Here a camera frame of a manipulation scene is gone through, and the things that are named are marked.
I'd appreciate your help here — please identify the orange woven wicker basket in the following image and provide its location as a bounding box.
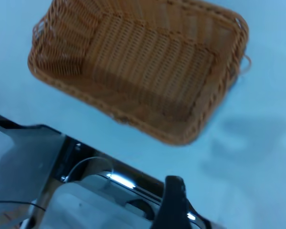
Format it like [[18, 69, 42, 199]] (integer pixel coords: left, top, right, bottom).
[[27, 0, 252, 146]]

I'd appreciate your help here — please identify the glossy black table edge rail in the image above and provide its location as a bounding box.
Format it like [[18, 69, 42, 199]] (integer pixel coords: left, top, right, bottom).
[[0, 110, 220, 229]]

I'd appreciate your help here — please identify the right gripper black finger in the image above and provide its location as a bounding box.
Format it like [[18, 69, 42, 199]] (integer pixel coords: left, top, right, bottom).
[[150, 175, 194, 229]]

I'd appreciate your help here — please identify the thin black cable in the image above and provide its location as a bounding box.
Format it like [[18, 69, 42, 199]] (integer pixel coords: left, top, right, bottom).
[[0, 200, 46, 212]]

